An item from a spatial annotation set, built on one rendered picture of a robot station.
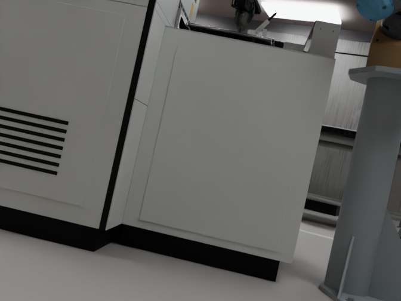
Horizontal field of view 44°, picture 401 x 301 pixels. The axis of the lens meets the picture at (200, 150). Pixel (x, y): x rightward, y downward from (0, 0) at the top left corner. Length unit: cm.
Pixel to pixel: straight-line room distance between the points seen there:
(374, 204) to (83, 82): 109
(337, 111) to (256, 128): 485
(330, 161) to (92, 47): 512
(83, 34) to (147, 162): 50
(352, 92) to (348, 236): 483
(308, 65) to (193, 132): 47
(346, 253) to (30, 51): 130
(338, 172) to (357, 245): 466
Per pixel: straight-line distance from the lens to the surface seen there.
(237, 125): 179
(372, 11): 184
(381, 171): 189
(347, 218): 190
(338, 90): 666
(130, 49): 168
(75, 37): 174
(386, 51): 195
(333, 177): 653
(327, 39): 193
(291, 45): 210
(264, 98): 180
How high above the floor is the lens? 38
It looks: 1 degrees up
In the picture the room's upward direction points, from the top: 12 degrees clockwise
